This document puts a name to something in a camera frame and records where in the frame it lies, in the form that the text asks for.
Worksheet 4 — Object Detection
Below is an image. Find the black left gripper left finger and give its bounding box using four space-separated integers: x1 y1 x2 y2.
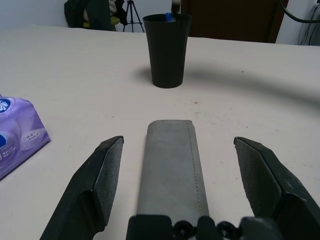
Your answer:
39 135 125 240

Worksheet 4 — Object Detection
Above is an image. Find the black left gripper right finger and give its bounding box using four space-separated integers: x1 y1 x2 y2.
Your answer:
233 136 320 240

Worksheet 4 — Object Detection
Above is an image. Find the grey glasses case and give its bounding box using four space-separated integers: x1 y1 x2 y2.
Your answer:
134 119 210 218

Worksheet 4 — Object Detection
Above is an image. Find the purple tissue pack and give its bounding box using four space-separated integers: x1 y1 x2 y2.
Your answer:
0 93 52 181

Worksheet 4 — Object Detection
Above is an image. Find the black plastic cup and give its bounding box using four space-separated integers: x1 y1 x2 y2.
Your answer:
142 14 193 90

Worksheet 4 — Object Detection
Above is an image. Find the dark brown door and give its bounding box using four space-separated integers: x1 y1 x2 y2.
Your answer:
188 0 286 45

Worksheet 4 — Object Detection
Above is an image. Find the black jacket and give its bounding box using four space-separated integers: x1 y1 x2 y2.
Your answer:
63 0 118 32

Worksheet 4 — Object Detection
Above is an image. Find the black tripod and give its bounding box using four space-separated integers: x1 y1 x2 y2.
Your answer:
121 0 146 33

